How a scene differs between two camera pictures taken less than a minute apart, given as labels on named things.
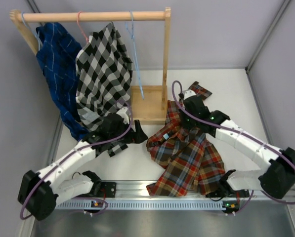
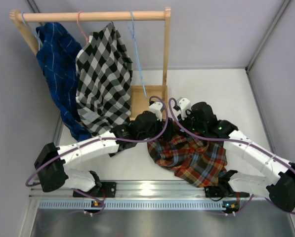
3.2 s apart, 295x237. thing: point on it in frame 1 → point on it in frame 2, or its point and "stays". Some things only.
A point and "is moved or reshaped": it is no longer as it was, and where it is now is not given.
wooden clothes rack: (149, 103) stays
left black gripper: (136, 137) → (168, 133)
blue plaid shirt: (58, 50) stays
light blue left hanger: (23, 22) stays
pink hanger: (79, 26) stays
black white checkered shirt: (104, 78) stays
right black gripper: (185, 126) → (183, 123)
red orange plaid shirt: (194, 164) is moved or reshaped
